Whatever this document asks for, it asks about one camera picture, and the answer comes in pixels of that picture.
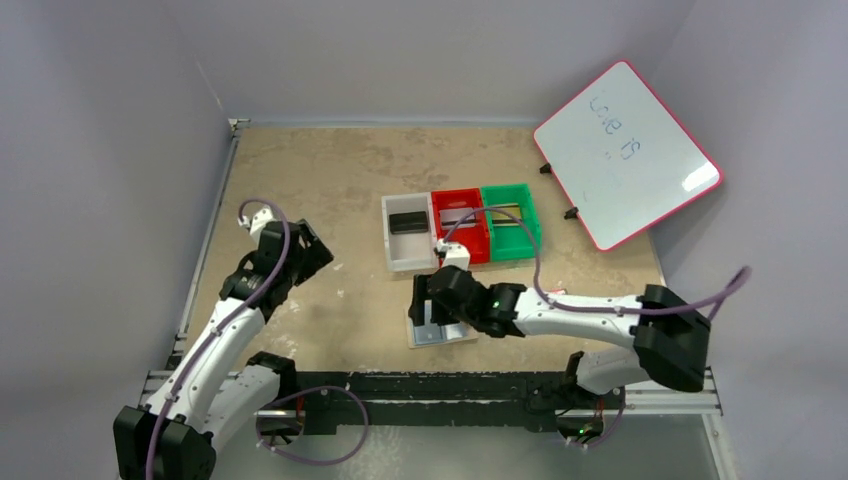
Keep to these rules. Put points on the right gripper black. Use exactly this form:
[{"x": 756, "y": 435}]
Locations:
[{"x": 432, "y": 296}]

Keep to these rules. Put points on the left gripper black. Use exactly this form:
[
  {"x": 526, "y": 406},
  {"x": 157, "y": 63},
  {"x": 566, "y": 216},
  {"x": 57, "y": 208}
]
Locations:
[{"x": 308, "y": 247}]

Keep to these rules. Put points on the beige card holder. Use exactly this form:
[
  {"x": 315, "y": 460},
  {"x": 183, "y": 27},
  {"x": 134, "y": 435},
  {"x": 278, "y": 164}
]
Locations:
[{"x": 432, "y": 335}]

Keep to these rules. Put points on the silver credit card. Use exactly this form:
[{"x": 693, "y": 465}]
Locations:
[{"x": 457, "y": 217}]

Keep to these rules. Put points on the green plastic bin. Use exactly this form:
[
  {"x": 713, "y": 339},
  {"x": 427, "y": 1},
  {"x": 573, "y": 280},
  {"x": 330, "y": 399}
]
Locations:
[{"x": 508, "y": 240}]

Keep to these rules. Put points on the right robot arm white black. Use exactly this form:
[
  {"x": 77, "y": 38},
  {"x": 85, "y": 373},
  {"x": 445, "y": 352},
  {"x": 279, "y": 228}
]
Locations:
[{"x": 652, "y": 336}]

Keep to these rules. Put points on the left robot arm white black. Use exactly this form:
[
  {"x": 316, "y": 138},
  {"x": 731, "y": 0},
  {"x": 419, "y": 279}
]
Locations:
[{"x": 178, "y": 432}]

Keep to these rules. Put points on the black credit card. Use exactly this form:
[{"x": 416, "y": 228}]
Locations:
[{"x": 412, "y": 222}]

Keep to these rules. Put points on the gold credit card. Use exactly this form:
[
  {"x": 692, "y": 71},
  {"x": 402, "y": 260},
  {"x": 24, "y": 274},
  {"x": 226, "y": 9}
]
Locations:
[{"x": 507, "y": 215}]

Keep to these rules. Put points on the white plastic bin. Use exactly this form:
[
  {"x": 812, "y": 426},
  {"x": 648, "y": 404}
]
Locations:
[{"x": 409, "y": 252}]

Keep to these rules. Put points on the red plastic bin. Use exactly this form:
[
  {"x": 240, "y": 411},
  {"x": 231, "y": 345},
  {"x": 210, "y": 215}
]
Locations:
[{"x": 473, "y": 233}]

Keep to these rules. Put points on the pink framed whiteboard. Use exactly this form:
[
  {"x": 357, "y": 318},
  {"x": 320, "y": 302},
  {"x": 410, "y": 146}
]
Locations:
[{"x": 622, "y": 157}]

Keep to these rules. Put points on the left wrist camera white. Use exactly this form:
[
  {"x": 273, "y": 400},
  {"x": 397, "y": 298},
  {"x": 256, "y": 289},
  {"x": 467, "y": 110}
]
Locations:
[{"x": 257, "y": 222}]

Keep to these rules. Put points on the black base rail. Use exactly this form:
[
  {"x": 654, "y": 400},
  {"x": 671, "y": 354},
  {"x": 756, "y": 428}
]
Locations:
[{"x": 536, "y": 401}]

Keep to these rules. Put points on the aluminium table frame rail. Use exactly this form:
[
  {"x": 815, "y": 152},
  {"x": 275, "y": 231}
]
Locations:
[{"x": 221, "y": 211}]

